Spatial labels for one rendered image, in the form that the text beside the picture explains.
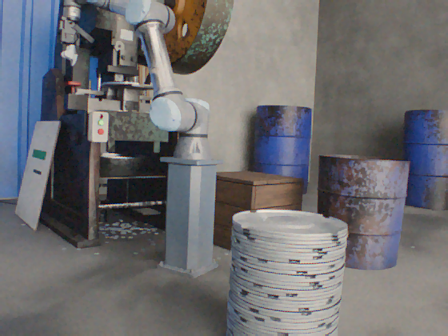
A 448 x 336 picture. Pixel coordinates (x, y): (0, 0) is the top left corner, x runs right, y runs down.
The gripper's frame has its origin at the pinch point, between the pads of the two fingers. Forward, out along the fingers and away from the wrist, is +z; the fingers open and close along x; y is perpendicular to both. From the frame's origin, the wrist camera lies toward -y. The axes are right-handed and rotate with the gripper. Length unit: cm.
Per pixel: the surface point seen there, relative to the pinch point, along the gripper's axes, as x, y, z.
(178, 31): -21, -70, -32
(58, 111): -42.9, -6.9, 21.0
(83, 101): 3.2, -4.2, 17.2
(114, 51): -14.5, -26.6, -11.6
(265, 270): 125, -1, 60
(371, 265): 102, -93, 82
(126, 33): -14.4, -32.4, -22.4
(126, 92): -4.9, -29.9, 10.2
